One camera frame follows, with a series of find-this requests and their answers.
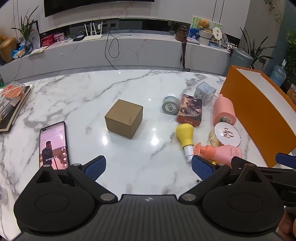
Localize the white round compact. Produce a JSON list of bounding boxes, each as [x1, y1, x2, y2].
[[209, 122, 241, 147]]

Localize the brown printed box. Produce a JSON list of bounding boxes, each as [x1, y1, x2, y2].
[[176, 94, 203, 128]]

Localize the green long-leaf plant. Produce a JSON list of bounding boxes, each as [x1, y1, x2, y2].
[[10, 6, 40, 48], [239, 27, 276, 70]]

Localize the person's right hand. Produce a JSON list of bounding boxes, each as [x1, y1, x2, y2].
[[277, 205, 296, 238]]

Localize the grey trash bin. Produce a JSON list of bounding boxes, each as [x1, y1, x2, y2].
[[229, 47, 254, 74]]

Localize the clear plastic food container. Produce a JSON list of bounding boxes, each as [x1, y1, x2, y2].
[[0, 82, 26, 121]]

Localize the orange box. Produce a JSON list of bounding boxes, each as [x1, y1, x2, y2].
[[220, 65, 296, 168]]

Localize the white fan-shaped sign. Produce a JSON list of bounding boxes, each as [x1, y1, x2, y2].
[[211, 27, 224, 45]]

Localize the pink pump bottle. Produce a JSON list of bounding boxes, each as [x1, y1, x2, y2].
[[194, 143, 243, 168]]

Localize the dark book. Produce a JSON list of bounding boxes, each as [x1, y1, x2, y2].
[[0, 84, 35, 132]]

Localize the white remote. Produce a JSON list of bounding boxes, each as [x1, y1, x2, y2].
[[0, 185, 9, 205]]

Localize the grey round jar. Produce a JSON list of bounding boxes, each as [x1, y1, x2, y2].
[[162, 94, 180, 115]]

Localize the brown cardboard box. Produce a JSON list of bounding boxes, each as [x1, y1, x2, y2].
[[105, 99, 144, 139]]

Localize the gold vase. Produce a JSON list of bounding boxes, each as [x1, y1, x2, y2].
[[0, 37, 18, 62]]

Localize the yellow bulb-shaped bottle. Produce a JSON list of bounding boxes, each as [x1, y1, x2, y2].
[[175, 123, 195, 164]]

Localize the blue snack packet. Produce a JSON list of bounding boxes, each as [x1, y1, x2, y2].
[[13, 45, 27, 58]]

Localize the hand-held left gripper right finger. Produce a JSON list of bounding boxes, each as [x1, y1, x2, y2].
[[179, 155, 273, 202]]

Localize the black cable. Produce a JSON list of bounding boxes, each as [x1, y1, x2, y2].
[[105, 23, 121, 70]]

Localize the leafy green plant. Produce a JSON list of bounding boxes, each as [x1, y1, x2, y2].
[[284, 30, 296, 84]]

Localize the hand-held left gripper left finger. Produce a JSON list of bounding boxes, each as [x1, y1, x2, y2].
[[23, 155, 118, 203]]

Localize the television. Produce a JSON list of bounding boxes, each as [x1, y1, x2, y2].
[[43, 0, 155, 18]]

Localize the large pink bottle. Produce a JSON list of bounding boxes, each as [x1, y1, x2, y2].
[[213, 94, 237, 127]]

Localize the blue water jug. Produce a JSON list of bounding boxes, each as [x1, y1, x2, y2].
[[270, 65, 287, 87]]

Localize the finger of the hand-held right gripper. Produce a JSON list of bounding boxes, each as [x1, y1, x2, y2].
[[231, 156, 296, 181], [275, 152, 296, 165]]

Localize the white router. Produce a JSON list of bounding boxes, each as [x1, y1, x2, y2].
[[83, 22, 103, 42]]

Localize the clear plastic box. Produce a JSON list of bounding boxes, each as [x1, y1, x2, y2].
[[194, 82, 217, 106]]

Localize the red box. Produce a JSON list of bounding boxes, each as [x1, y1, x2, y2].
[[41, 36, 55, 47]]

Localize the yellow-green paper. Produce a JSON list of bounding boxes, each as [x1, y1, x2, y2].
[[29, 45, 49, 56]]

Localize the smartphone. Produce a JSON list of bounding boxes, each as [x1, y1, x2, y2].
[[39, 121, 70, 171]]

